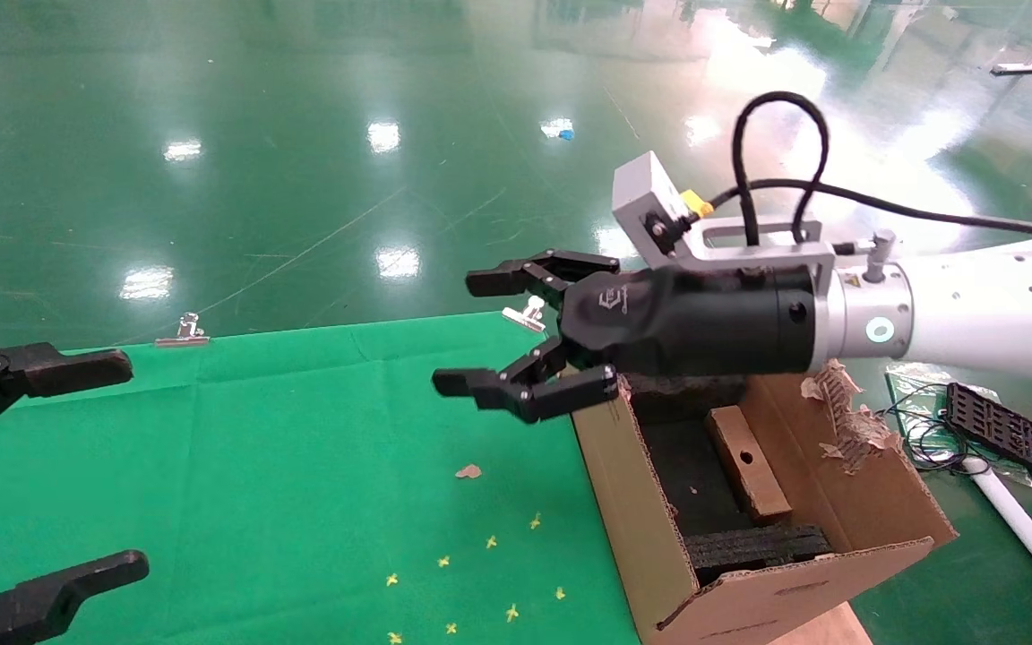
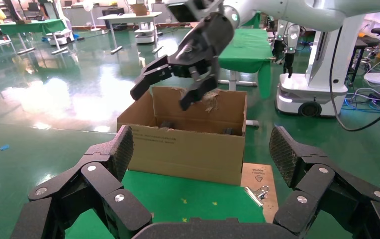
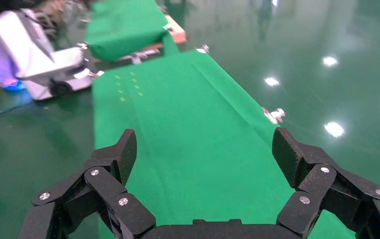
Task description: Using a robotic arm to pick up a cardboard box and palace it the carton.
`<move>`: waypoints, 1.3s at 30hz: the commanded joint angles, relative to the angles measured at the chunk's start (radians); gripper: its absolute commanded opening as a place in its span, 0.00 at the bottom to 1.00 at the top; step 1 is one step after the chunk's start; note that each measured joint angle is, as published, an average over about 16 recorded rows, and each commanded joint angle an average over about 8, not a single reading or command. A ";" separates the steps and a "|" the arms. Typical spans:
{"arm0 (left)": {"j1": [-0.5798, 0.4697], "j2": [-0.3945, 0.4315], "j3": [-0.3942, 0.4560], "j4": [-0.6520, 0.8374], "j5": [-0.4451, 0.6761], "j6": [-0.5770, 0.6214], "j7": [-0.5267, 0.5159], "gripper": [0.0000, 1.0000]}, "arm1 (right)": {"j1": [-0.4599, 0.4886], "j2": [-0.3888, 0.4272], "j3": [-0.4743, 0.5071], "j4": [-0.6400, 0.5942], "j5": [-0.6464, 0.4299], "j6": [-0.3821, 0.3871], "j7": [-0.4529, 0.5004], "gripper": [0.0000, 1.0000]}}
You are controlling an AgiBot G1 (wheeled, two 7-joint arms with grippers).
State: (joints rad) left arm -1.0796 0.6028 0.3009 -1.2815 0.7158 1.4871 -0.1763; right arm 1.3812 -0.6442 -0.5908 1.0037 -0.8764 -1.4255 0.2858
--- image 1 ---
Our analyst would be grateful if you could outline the white pipe frame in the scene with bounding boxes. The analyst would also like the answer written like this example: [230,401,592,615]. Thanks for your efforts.
[964,457,1032,624]

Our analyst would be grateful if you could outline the black perforated plastic tray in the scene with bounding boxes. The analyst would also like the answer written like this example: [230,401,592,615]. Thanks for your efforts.
[943,382,1032,488]

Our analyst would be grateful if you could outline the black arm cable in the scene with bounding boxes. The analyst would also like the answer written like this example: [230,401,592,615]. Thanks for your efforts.
[709,90,1032,247]

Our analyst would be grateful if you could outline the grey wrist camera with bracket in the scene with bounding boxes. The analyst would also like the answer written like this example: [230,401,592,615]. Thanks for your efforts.
[612,150,839,279]

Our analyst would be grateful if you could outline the tangled thin black wires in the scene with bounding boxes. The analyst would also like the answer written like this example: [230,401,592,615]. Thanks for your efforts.
[874,381,992,474]

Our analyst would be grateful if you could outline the small brown cardboard box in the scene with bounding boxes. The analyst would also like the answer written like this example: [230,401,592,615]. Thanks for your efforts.
[706,405,793,527]

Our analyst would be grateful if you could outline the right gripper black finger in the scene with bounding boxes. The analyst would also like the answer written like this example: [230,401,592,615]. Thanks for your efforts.
[432,336,620,425]
[466,248,622,310]

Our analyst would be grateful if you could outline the silver binder clip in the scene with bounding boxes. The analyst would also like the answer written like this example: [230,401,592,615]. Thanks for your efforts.
[154,312,211,348]
[502,295,562,333]

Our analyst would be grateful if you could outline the green felt table cloth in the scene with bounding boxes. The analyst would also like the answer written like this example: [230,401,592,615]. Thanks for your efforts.
[0,311,642,645]

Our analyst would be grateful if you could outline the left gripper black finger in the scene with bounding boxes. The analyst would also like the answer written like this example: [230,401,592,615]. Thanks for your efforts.
[0,338,134,460]
[0,550,151,645]

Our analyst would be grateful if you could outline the black foam floor liner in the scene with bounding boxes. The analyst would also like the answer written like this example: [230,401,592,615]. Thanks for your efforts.
[637,408,754,543]

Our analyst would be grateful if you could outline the flat clear plastic bag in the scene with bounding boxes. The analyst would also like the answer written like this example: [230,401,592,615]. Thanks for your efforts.
[883,363,958,422]

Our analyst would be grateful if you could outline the black foam strip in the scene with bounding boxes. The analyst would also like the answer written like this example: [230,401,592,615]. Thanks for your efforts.
[684,524,833,585]

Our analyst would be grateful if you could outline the notched black foam block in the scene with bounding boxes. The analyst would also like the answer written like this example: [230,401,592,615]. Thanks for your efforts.
[628,374,747,424]

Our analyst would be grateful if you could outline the large open cardboard carton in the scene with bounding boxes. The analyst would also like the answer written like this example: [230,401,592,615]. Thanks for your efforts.
[570,358,959,645]

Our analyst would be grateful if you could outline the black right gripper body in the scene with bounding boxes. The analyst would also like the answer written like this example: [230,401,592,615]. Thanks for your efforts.
[559,264,817,377]

